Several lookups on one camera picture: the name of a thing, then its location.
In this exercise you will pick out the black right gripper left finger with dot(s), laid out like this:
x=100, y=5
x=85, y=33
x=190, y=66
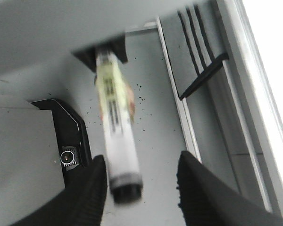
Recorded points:
x=80, y=204

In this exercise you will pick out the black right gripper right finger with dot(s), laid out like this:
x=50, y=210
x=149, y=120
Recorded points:
x=205, y=200

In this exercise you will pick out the white whiteboard marker pen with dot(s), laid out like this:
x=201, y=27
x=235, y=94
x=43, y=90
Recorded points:
x=125, y=179

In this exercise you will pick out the red magnet taped to marker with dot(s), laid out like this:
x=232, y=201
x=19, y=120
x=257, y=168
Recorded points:
x=131, y=103

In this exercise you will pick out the white whiteboard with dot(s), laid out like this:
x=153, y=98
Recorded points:
x=257, y=90

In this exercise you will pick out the grey cabinet with doors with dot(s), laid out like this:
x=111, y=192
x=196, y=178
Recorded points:
x=190, y=97

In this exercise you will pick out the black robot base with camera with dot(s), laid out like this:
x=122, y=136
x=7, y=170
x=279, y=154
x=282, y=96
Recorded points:
x=71, y=132

